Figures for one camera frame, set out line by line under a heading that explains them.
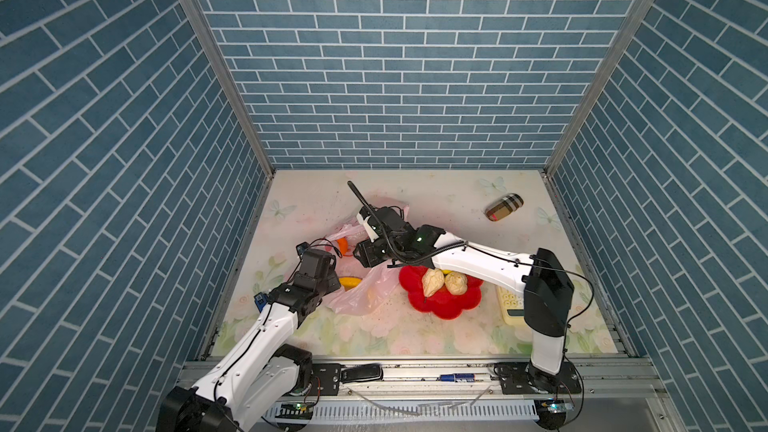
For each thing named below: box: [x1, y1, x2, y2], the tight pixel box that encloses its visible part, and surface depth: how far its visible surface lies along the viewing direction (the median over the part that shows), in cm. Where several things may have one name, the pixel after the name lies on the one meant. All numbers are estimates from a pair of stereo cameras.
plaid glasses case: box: [485, 193, 524, 222], surface depth 108 cm
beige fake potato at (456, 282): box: [444, 272, 468, 295], surface depth 86 cm
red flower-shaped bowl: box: [399, 265, 484, 320], surface depth 88 cm
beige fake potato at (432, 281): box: [422, 268, 445, 297], surface depth 88 cm
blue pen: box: [436, 373, 484, 383], surface depth 75 cm
